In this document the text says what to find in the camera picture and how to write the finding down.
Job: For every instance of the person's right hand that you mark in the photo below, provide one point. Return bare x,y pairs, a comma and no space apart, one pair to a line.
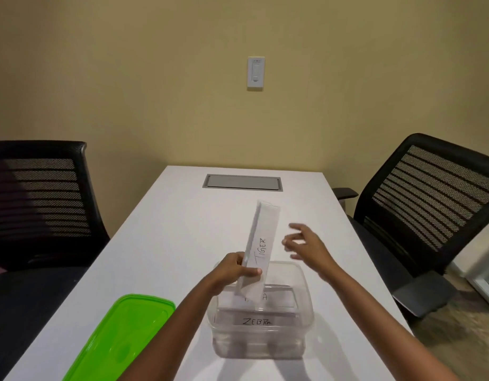
314,251

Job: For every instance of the black mesh office chair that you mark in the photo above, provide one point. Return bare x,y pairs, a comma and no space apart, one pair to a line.
427,202
42,202

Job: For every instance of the clear plastic container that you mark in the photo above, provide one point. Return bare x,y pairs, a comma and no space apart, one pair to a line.
264,341

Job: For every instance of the person's right fingers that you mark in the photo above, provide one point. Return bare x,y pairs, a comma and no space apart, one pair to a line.
298,242

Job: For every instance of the person's left hand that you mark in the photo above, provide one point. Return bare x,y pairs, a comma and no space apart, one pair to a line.
227,273

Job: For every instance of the white handwritten paper card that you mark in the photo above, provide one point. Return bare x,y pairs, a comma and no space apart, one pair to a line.
262,234
278,299
256,322

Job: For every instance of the white wall switch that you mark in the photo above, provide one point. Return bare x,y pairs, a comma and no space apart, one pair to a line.
256,73

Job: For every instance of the person's left thumb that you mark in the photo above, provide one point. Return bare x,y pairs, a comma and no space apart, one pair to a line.
252,272

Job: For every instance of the person's right forearm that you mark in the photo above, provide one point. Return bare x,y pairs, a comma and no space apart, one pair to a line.
379,325

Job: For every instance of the person's left forearm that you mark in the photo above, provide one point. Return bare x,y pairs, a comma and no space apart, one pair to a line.
177,325

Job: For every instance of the white door frame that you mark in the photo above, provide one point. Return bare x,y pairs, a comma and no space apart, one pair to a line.
484,277

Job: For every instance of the green plastic lid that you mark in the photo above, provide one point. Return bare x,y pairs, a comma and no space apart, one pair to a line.
117,341

